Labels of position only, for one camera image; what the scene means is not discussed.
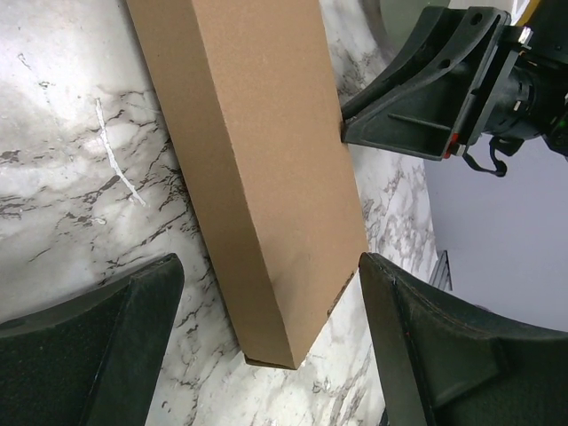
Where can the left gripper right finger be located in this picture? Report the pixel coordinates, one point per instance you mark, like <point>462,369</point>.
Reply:
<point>444,361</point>

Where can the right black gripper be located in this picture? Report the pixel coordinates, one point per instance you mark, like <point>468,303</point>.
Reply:
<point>450,83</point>

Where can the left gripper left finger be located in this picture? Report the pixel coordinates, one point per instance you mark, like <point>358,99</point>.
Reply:
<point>94,359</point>

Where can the brown cardboard box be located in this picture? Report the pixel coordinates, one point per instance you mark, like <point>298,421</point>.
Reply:
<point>247,92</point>

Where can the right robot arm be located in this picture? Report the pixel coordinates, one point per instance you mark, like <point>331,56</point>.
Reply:
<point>542,71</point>

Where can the white cylinder with coloured base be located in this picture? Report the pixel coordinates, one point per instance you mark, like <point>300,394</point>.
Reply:
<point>391,22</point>

